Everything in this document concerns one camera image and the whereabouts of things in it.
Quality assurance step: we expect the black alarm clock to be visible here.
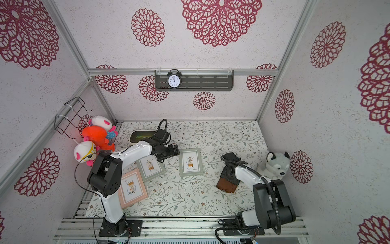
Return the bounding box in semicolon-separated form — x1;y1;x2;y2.
167;69;182;89

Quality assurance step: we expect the black wire basket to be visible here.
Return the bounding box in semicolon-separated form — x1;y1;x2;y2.
53;96;93;139

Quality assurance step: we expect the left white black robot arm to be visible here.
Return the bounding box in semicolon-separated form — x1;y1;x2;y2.
87;119;180;227

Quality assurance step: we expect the red plush toy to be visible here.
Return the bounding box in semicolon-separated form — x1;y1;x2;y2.
82;126;115;151

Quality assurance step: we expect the white plush with yellow glasses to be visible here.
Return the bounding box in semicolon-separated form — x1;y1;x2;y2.
74;141;100;166

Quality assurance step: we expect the cream box with green lid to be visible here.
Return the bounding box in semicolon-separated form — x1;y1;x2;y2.
129;130;155;144

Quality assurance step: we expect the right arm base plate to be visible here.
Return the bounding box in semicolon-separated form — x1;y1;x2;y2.
218;217;265;236

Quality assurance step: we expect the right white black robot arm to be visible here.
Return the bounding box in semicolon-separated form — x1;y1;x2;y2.
217;151;296;234

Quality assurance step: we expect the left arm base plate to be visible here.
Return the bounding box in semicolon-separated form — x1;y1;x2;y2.
98;219;143;237

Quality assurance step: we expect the pink picture frame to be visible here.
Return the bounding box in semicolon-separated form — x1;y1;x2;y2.
118;169;148;209

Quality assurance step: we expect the brown cloth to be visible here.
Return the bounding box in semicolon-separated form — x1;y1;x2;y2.
216;178;238;193

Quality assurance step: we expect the grey husky plush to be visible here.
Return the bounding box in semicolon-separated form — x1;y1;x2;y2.
257;151;290;180

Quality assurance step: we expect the grey wall shelf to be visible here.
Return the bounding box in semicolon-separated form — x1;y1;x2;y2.
154;70;234;92

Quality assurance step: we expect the white pink plush top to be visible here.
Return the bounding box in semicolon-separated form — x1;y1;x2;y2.
88;115;116;132

